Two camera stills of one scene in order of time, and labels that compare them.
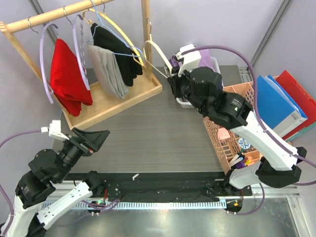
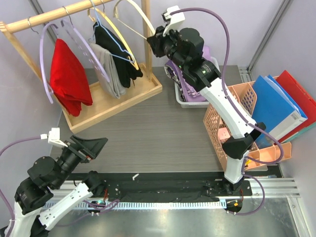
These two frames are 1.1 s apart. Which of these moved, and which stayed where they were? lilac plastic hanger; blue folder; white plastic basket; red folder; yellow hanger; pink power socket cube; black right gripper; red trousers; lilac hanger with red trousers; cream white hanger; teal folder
Moved: lilac plastic hanger; cream white hanger; yellow hanger; black right gripper
Stayed: blue folder; white plastic basket; lilac hanger with red trousers; pink power socket cube; red trousers; teal folder; red folder
